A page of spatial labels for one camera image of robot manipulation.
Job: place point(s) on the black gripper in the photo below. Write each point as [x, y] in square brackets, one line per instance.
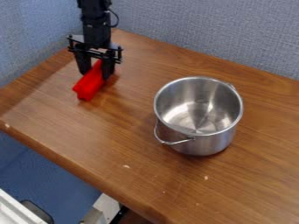
[110, 53]

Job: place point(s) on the red rectangular block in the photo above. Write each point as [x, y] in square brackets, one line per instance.
[90, 83]

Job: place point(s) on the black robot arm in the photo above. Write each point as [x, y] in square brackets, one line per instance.
[94, 43]

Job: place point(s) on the stainless steel pot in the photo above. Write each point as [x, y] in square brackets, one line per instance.
[198, 111]

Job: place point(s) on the white table leg base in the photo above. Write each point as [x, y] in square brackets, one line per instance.
[103, 211]

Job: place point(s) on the white furniture piece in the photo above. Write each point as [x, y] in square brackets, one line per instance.
[14, 213]

